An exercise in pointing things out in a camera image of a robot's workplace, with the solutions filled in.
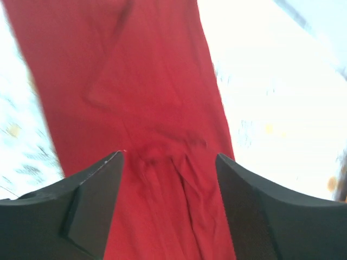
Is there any floral patterned table mat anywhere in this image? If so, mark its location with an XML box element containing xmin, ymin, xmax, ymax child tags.
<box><xmin>1</xmin><ymin>1</ymin><xmax>346</xmax><ymax>199</ymax></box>

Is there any dark red t-shirt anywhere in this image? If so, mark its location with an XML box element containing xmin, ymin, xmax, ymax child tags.
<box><xmin>3</xmin><ymin>1</ymin><xmax>235</xmax><ymax>259</ymax></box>

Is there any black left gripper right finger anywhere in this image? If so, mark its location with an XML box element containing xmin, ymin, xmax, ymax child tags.
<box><xmin>215</xmin><ymin>154</ymin><xmax>346</xmax><ymax>259</ymax></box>

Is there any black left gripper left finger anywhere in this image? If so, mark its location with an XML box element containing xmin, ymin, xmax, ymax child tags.
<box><xmin>1</xmin><ymin>152</ymin><xmax>124</xmax><ymax>260</ymax></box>

